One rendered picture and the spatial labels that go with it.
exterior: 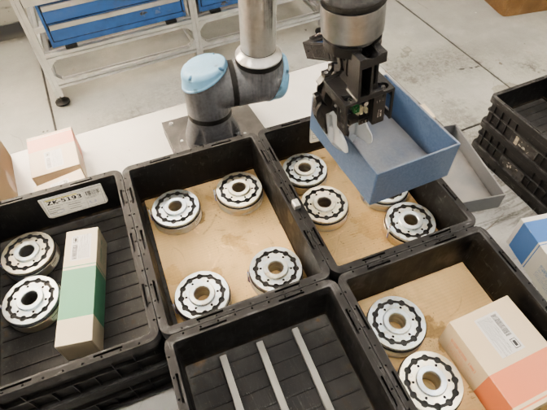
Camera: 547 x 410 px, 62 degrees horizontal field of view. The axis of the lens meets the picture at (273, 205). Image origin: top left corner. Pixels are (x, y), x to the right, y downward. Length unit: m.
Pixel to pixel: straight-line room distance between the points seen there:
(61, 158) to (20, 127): 1.53
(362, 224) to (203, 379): 0.45
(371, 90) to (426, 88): 2.23
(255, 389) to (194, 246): 0.32
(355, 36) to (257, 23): 0.55
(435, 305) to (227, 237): 0.43
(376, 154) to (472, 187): 0.55
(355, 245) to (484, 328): 0.29
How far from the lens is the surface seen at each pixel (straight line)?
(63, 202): 1.04
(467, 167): 1.35
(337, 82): 0.62
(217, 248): 0.95
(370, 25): 0.55
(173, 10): 2.76
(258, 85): 1.16
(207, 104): 1.16
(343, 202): 0.98
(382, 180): 0.68
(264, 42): 1.11
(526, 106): 2.00
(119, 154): 1.39
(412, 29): 3.32
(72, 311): 0.89
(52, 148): 1.37
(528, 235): 1.15
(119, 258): 0.99
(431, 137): 0.79
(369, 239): 0.97
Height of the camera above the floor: 1.61
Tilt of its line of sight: 51 degrees down
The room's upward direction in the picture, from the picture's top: 2 degrees counter-clockwise
